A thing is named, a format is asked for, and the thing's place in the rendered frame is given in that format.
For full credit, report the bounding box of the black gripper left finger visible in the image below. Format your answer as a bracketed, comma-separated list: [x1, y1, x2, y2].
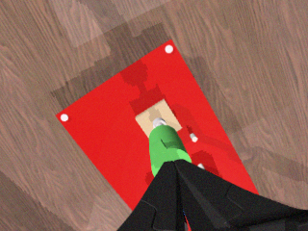
[116, 161, 186, 231]

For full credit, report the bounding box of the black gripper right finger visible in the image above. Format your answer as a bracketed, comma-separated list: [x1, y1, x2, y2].
[173, 159, 308, 231]

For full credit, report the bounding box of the red circuit board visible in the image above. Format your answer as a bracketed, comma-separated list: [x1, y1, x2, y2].
[57, 39, 259, 211]

